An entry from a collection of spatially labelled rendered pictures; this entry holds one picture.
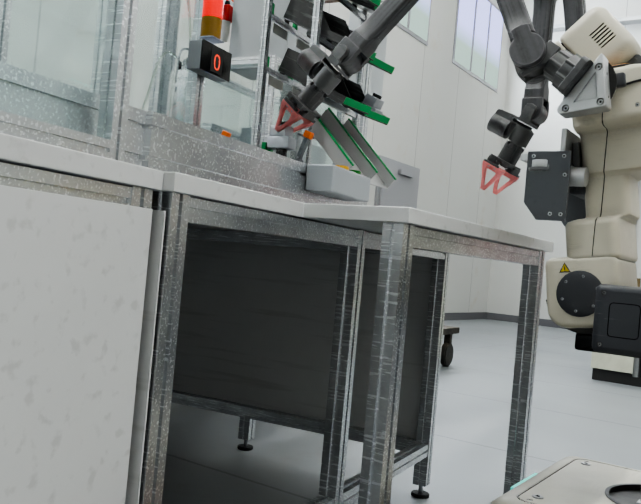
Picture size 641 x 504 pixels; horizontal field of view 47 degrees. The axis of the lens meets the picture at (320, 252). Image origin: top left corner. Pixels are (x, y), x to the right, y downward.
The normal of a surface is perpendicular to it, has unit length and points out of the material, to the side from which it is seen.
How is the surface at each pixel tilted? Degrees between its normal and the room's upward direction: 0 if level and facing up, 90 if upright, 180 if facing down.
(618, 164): 90
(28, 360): 90
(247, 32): 90
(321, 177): 90
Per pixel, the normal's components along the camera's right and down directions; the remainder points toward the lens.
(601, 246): -0.56, -0.06
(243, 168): 0.89, 0.07
